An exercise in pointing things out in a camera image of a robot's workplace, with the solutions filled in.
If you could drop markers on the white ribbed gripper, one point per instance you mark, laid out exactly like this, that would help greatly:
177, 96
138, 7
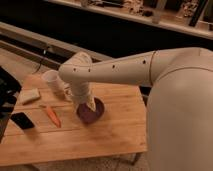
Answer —
81, 94

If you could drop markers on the black phone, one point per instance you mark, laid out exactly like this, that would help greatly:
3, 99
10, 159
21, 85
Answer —
22, 120

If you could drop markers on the wooden shelf with clutter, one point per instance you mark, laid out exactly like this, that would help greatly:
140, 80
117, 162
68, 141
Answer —
159, 16

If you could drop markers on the white plastic cup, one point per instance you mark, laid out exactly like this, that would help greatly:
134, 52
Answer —
51, 78

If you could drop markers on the black chair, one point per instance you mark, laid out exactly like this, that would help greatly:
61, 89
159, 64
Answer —
9, 86

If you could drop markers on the dark purple ceramic bowl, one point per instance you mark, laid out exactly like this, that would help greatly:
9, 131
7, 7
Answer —
87, 115

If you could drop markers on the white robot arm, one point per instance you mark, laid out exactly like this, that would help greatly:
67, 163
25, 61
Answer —
179, 121

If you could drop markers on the beige sponge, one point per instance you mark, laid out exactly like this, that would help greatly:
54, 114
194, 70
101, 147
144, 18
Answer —
27, 96

